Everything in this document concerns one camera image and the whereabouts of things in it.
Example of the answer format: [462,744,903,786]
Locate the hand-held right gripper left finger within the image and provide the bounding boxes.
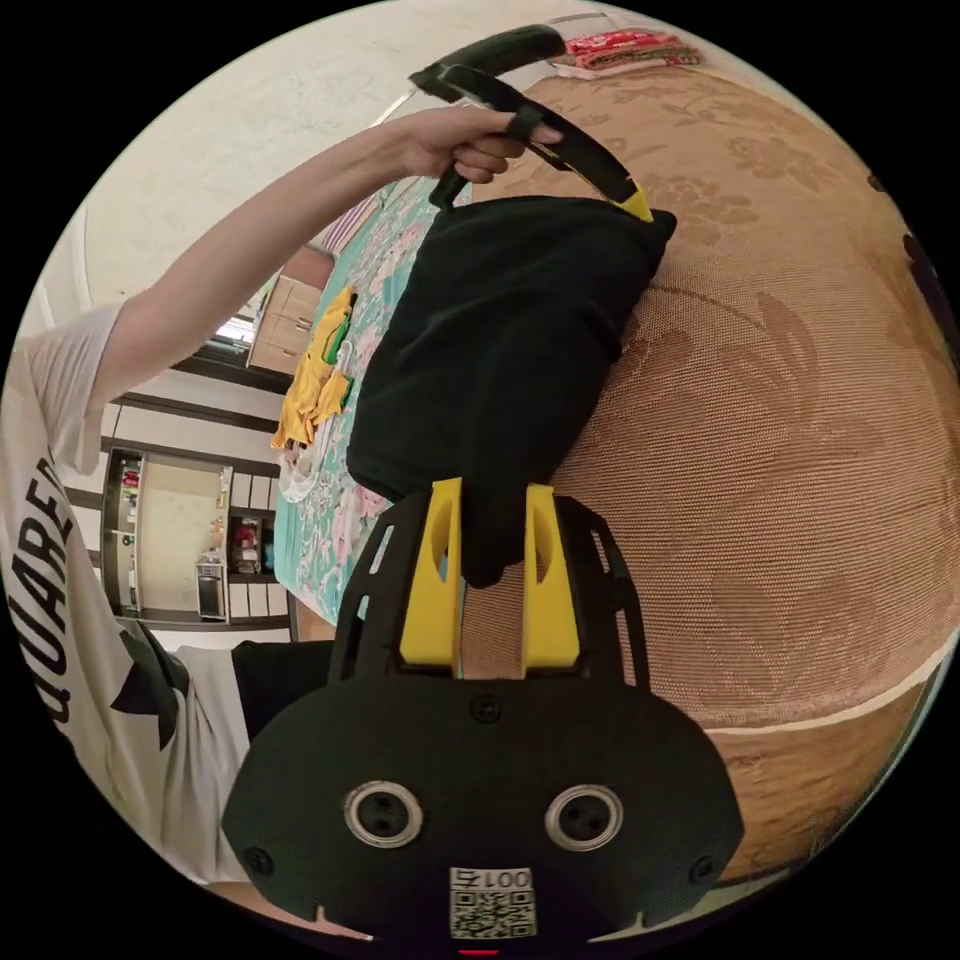
[399,477,464,670]

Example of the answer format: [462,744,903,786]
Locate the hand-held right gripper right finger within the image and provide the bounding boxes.
[522,484,581,671]

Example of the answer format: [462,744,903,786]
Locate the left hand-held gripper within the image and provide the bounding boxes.
[408,64,656,224]

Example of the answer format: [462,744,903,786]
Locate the black pants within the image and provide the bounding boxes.
[348,194,678,590]

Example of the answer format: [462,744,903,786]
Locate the person's left forearm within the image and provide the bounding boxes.
[93,119,414,410]

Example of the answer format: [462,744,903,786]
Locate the person's left hand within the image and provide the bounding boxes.
[397,107,565,185]

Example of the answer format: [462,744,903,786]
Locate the red patterned folded blanket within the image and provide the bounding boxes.
[554,28,703,80]

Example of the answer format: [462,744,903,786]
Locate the pile of clothes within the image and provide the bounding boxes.
[271,286,360,451]

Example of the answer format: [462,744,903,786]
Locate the wooden cupboard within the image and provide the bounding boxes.
[247,247,335,376]

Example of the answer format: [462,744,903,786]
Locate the person's body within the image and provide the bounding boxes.
[0,303,339,913]

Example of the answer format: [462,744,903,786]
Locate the wall shelf unit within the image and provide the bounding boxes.
[101,446,294,624]

